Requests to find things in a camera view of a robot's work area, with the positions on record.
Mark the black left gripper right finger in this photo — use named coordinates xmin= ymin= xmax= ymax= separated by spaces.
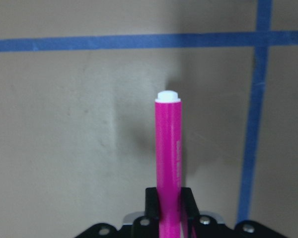
xmin=180 ymin=187 xmax=200 ymax=220

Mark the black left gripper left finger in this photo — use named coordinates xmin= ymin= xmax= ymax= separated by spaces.
xmin=145 ymin=187 xmax=160 ymax=218

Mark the pink highlighter pen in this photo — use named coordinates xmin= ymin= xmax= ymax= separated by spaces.
xmin=155 ymin=90 xmax=182 ymax=238

